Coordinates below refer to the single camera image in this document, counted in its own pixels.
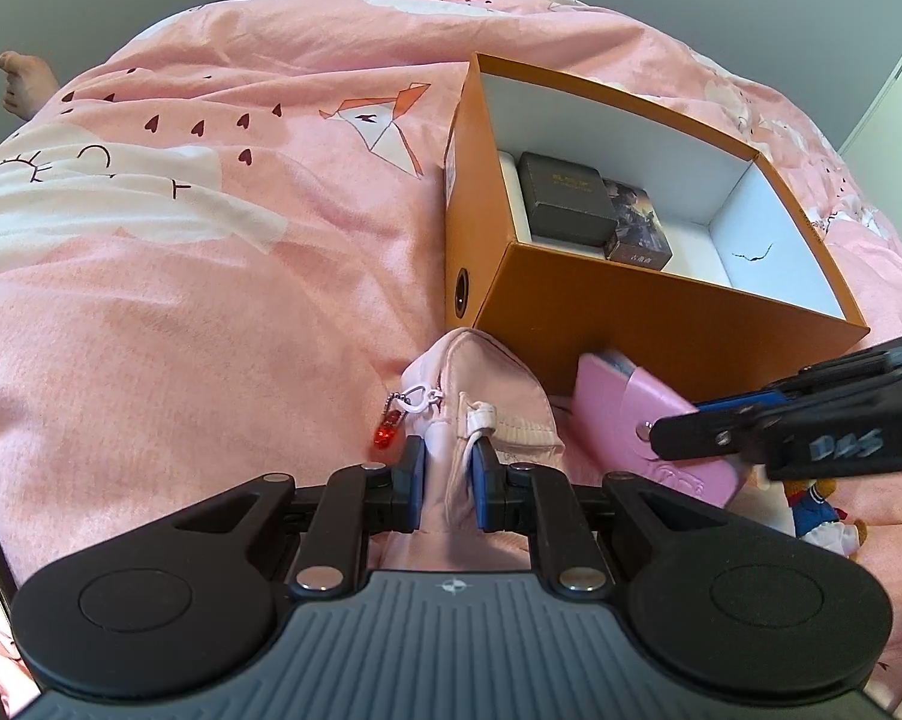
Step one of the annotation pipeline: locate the orange cardboard storage box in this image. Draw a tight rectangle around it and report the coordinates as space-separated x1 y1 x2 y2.
444 54 867 401

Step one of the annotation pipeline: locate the white pink striped plush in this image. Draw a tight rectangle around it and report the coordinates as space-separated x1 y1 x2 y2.
727 466 796 536

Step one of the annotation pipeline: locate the red keychain charm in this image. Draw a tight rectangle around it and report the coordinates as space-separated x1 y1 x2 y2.
373 383 443 452

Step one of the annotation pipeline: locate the pink fabric pouch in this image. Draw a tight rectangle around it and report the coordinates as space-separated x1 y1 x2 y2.
375 328 565 572

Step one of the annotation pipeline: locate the pink leather wallet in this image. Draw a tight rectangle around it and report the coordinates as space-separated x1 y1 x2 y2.
561 353 745 507

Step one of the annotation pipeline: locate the brown bear plush blue hat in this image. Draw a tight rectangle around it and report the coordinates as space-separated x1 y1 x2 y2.
783 478 867 559

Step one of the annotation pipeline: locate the pink patterned duvet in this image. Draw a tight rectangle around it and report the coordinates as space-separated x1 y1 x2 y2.
0 0 902 718

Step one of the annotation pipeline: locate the person's bare foot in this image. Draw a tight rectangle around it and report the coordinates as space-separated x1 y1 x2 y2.
0 50 61 121

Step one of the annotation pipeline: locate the white long rectangular box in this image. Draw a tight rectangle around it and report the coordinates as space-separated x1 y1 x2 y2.
498 151 533 244

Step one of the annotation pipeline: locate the colourful picture card box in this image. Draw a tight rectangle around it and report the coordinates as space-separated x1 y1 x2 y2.
604 179 672 271

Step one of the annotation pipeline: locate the gold brown square box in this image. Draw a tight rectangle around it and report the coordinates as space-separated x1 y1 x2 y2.
518 151 617 249

